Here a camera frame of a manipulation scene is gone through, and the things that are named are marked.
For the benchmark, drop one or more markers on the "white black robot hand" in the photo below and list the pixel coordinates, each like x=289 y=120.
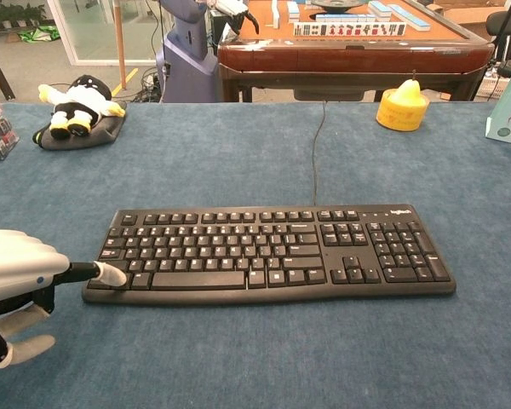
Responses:
x=238 y=15

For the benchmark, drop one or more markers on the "brown mahjong table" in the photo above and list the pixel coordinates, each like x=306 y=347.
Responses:
x=353 y=55

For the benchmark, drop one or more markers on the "black Logitech keyboard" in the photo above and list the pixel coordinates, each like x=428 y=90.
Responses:
x=277 y=255

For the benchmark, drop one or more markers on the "blue tablecloth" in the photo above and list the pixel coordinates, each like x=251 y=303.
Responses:
x=255 y=349

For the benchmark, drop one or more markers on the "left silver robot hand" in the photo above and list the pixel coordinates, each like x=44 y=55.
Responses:
x=17 y=268

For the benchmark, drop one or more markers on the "yellow pear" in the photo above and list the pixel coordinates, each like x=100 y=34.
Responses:
x=408 y=91

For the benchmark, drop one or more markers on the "penguin plush toy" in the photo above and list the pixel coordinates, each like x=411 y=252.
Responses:
x=82 y=104

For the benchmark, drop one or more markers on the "dark grey cloth pouch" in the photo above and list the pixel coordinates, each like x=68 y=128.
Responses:
x=98 y=134

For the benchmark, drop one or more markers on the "row of standing mahjong tiles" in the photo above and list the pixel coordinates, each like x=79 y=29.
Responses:
x=349 y=29

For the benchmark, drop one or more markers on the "black office chair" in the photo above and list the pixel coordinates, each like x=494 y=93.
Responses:
x=509 y=25

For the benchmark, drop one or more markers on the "yellow tape roll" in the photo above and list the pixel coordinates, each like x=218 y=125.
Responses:
x=400 y=115

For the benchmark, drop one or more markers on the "white plastic basket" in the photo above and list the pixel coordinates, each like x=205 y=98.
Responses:
x=492 y=87

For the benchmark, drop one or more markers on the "wooden pole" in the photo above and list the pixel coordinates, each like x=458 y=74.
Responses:
x=120 y=42

